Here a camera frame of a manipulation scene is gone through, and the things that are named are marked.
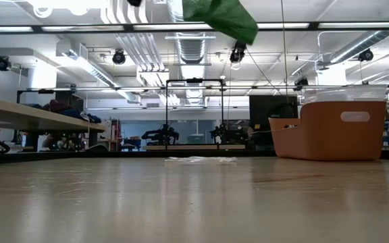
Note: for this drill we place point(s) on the green elastic bandage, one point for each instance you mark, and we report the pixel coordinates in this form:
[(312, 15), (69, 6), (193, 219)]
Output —
[(228, 17)]

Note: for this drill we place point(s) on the small black lab robot arm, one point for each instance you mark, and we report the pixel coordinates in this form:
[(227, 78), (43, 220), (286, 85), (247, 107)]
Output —
[(162, 135)]

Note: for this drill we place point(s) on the ceiling light strip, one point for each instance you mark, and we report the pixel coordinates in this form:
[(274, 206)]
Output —
[(360, 24), (83, 28), (5, 29), (282, 25), (171, 27)]

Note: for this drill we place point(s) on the pile of clothes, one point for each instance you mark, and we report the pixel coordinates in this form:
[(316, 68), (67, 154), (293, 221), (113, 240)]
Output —
[(79, 114)]

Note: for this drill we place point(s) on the wooden side table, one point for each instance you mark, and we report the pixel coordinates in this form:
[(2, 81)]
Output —
[(29, 116)]

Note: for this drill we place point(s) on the black lab robot rig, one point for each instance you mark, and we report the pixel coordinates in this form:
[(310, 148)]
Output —
[(228, 135)]

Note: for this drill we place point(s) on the black monitor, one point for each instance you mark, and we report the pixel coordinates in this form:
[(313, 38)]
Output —
[(265, 108)]

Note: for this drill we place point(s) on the orange plastic bin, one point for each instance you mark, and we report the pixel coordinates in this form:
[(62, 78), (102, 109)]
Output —
[(316, 135)]

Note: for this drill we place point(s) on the ribbed round ceiling duct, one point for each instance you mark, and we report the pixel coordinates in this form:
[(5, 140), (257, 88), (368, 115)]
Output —
[(191, 47)]

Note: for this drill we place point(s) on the tall black rig frame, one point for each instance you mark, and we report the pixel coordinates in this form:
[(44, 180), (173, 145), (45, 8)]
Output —
[(166, 111)]

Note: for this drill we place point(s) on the silver ceiling duct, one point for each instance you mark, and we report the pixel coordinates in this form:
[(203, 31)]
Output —
[(360, 44)]

